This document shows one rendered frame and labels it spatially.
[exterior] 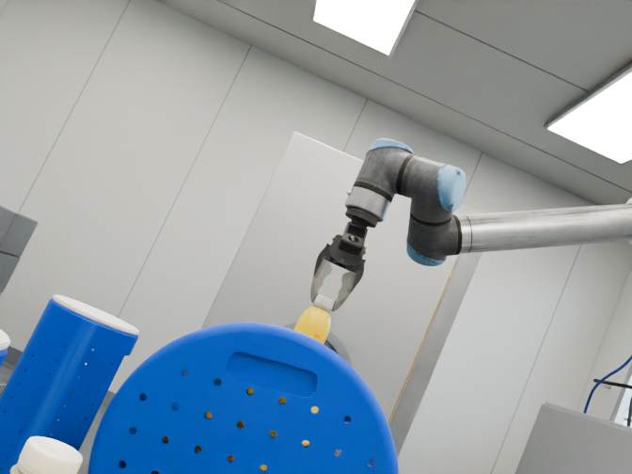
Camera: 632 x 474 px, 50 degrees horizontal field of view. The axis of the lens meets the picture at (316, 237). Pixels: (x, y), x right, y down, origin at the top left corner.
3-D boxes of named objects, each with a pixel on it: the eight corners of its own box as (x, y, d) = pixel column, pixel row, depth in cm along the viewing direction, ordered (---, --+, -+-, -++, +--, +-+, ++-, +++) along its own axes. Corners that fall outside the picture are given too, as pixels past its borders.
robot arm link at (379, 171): (411, 141, 140) (369, 129, 144) (387, 196, 138) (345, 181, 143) (420, 159, 148) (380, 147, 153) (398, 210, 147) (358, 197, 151)
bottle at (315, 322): (265, 376, 139) (303, 294, 141) (293, 388, 142) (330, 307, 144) (277, 386, 133) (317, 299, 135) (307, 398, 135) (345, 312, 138)
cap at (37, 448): (6, 454, 45) (19, 428, 45) (52, 458, 48) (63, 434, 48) (39, 481, 43) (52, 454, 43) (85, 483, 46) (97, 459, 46)
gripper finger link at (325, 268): (312, 304, 145) (337, 268, 146) (312, 302, 139) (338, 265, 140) (301, 295, 145) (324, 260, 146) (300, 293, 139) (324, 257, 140)
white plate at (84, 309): (100, 321, 188) (98, 324, 188) (156, 338, 212) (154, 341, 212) (35, 286, 200) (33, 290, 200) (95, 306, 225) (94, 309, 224)
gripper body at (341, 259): (355, 276, 147) (376, 226, 149) (357, 273, 139) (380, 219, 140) (323, 261, 148) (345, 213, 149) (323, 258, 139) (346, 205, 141)
